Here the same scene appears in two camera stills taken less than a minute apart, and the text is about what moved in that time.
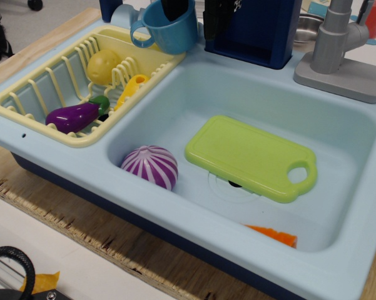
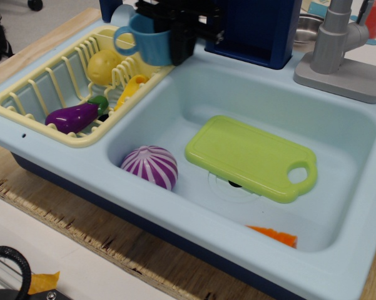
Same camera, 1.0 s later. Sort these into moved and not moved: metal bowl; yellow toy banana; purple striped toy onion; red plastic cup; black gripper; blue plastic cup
Moved: blue plastic cup; black gripper
Not moved: yellow toy banana; red plastic cup; purple striped toy onion; metal bowl
